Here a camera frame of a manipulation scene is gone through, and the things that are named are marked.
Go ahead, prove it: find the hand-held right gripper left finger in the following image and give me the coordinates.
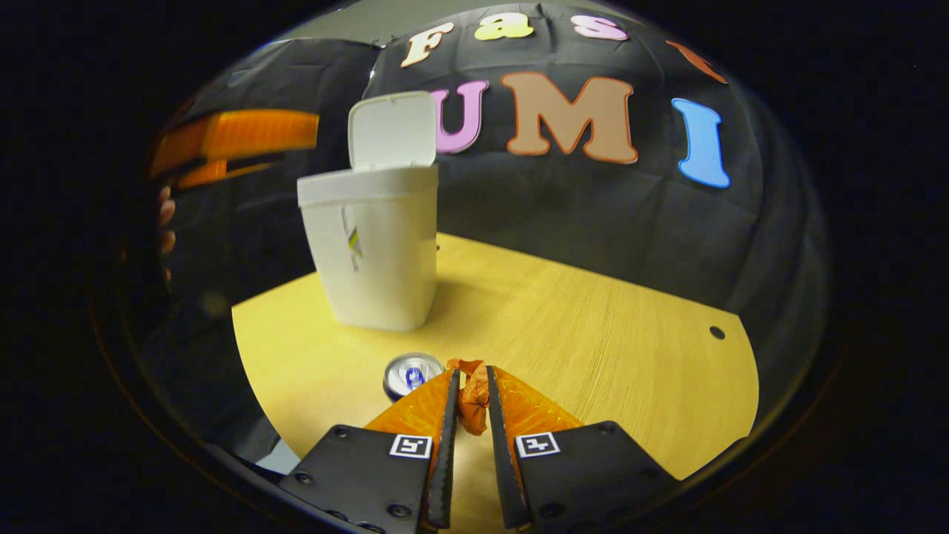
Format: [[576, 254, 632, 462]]
[[280, 369, 462, 533]]

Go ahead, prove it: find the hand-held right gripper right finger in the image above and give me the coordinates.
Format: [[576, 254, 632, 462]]
[[486, 365, 679, 531]]

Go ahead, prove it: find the silver and blue pop can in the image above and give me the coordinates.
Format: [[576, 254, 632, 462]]
[[383, 352, 446, 403]]

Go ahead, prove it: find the orange paper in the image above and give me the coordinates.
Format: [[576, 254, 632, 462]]
[[446, 359, 492, 436]]

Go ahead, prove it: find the white desktop garbage bin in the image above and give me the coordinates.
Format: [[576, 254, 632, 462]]
[[297, 90, 440, 332]]

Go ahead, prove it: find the black backdrop cloth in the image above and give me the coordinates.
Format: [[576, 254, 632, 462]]
[[141, 0, 831, 475]]

